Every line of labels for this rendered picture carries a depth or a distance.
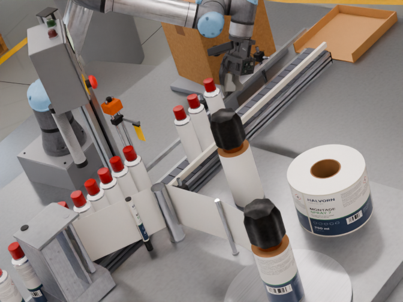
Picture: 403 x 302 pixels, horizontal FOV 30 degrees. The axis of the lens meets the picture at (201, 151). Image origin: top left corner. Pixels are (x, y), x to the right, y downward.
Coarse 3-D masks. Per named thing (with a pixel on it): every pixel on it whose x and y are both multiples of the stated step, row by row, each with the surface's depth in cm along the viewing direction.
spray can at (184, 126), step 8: (176, 112) 223; (184, 112) 224; (176, 120) 226; (184, 120) 225; (176, 128) 227; (184, 128) 225; (192, 128) 227; (184, 136) 227; (192, 136) 228; (184, 144) 230; (192, 144) 229; (192, 152) 231; (200, 152) 232; (192, 160) 233
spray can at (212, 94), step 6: (210, 78) 232; (204, 84) 232; (210, 84) 231; (210, 90) 232; (216, 90) 233; (204, 96) 235; (210, 96) 233; (216, 96) 233; (210, 102) 234; (216, 102) 234; (222, 102) 236; (210, 108) 236; (216, 108) 235; (210, 114) 239
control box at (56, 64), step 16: (32, 32) 199; (64, 32) 195; (32, 48) 191; (48, 48) 188; (64, 48) 189; (48, 64) 191; (64, 64) 192; (80, 64) 207; (48, 80) 193; (64, 80) 194; (80, 80) 196; (48, 96) 196; (64, 96) 196; (80, 96) 197; (64, 112) 199
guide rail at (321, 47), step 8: (320, 48) 263; (312, 56) 261; (304, 64) 258; (296, 72) 256; (288, 80) 254; (280, 88) 252; (264, 96) 248; (272, 96) 250; (256, 104) 245; (248, 112) 243; (208, 152) 233; (200, 160) 231; (192, 168) 229; (176, 176) 226; (184, 176) 227; (168, 184) 224; (176, 184) 225
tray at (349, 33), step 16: (336, 16) 294; (352, 16) 291; (368, 16) 287; (384, 16) 282; (320, 32) 288; (336, 32) 284; (352, 32) 281; (368, 32) 278; (384, 32) 275; (304, 48) 282; (336, 48) 275; (352, 48) 272; (368, 48) 269
